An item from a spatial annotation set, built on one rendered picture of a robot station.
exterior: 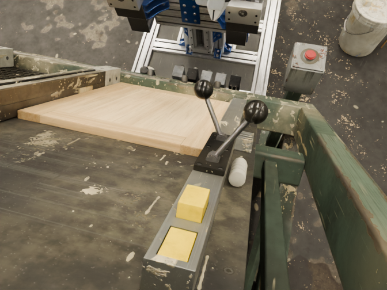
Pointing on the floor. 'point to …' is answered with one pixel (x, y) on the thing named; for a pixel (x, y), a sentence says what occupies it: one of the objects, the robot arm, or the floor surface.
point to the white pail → (364, 27)
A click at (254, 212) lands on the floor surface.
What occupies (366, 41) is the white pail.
